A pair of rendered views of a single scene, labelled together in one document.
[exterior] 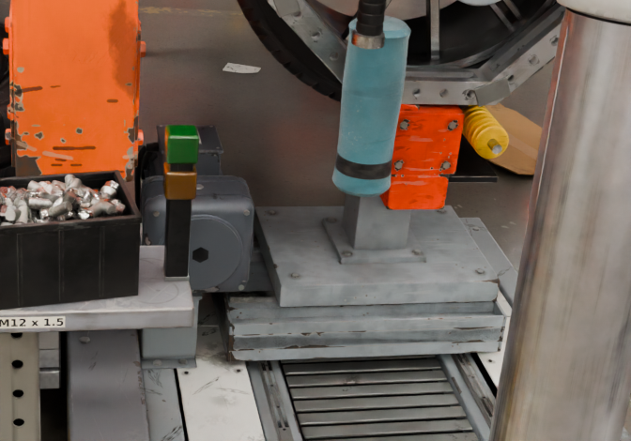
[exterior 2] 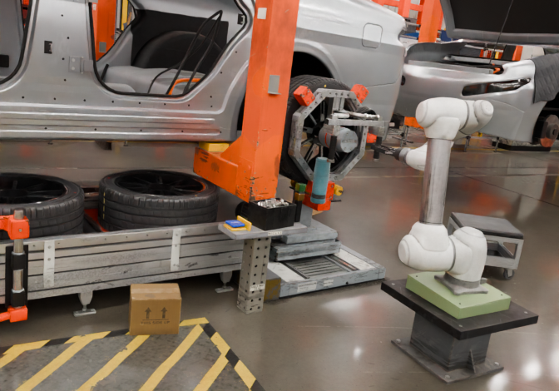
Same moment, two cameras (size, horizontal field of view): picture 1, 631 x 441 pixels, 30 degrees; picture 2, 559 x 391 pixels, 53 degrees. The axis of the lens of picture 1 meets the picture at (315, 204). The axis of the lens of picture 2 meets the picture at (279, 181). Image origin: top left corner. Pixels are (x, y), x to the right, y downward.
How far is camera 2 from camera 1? 1.79 m
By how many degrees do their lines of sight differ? 24
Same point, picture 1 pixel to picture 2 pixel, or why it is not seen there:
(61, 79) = (263, 175)
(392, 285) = (313, 235)
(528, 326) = (429, 193)
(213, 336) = not seen: hidden behind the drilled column
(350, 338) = (305, 251)
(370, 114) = (324, 181)
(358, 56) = (320, 166)
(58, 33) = (264, 163)
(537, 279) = (430, 184)
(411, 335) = (319, 249)
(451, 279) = (326, 232)
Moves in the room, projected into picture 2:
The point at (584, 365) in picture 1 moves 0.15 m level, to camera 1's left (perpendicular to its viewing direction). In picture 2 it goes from (440, 197) to (411, 196)
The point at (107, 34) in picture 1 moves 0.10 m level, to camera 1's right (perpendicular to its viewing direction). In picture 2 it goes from (274, 162) to (292, 163)
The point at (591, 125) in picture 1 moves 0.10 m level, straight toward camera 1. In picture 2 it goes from (438, 155) to (447, 160)
